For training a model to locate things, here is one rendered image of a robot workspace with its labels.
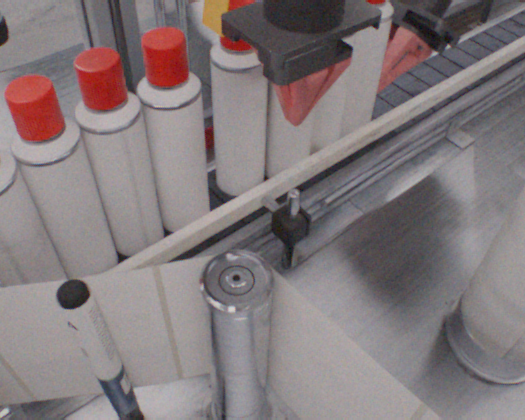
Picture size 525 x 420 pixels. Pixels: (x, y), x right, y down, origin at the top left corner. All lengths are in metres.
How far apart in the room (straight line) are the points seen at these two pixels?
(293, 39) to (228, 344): 0.20
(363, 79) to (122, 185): 0.28
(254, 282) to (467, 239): 0.34
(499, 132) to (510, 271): 0.43
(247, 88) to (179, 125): 0.07
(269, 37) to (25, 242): 0.23
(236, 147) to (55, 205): 0.18
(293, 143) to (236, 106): 0.08
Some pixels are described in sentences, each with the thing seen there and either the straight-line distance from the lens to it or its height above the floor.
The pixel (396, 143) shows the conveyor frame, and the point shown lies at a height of 0.88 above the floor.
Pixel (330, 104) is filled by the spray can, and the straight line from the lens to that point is 0.54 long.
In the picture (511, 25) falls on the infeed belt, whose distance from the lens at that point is 0.96.
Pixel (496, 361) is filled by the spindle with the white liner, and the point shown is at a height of 0.91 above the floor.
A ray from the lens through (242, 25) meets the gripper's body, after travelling 0.37.
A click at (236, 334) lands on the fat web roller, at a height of 1.04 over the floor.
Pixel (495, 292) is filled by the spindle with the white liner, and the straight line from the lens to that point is 0.41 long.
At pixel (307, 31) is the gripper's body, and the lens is 0.36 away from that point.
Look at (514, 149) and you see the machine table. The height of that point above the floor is 0.83.
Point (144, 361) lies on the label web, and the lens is 0.37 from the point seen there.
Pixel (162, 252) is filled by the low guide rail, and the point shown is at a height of 0.91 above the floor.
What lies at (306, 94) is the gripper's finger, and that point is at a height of 1.06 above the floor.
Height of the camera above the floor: 1.29
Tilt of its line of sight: 49 degrees down
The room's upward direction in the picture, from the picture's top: 1 degrees clockwise
